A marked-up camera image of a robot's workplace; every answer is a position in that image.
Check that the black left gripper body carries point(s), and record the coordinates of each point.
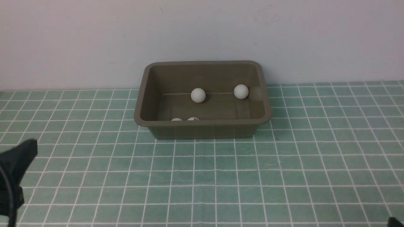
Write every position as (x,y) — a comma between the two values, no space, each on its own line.
(5,197)

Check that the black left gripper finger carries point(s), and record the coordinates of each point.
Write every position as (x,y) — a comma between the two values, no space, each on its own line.
(18,159)

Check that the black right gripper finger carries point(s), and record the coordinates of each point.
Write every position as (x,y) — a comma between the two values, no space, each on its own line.
(394,222)

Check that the white ball with dark logo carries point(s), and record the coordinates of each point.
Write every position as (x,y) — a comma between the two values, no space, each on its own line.
(192,119)

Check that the white ball with top mark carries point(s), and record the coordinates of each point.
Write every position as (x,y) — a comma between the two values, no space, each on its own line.
(198,95)

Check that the green checkered tablecloth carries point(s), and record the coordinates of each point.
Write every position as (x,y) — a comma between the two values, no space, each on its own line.
(331,156)

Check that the olive green plastic bin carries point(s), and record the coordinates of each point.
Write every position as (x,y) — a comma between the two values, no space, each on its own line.
(165,93)

